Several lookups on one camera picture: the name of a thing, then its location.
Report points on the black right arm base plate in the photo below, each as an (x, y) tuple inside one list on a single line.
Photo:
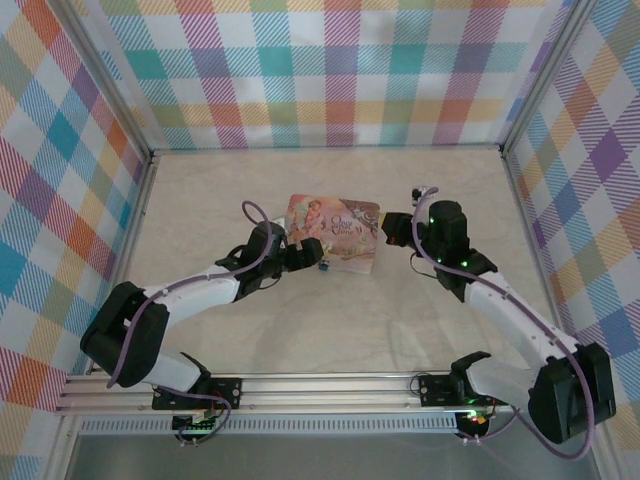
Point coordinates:
[(435, 390)]

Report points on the illustrated picture book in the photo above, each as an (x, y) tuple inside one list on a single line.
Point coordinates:
[(345, 225)]

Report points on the aluminium table side rail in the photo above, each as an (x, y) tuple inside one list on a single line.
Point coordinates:
[(130, 240), (534, 250)]

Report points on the circuit board with green light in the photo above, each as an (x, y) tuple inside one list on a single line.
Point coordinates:
[(195, 425)]

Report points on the grey metal sheet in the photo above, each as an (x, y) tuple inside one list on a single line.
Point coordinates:
[(325, 460)]

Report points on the circuit board with orange part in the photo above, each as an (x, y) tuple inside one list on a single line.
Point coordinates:
[(475, 419)]

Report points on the aluminium frame post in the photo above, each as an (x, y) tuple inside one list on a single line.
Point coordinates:
[(542, 75), (107, 80)]

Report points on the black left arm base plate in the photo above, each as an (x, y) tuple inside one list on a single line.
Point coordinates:
[(227, 392)]

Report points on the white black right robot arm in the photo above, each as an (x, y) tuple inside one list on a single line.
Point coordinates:
[(520, 320)]

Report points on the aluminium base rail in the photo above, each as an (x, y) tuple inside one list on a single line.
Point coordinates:
[(325, 392)]

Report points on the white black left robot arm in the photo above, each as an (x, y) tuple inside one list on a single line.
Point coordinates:
[(200, 295)]

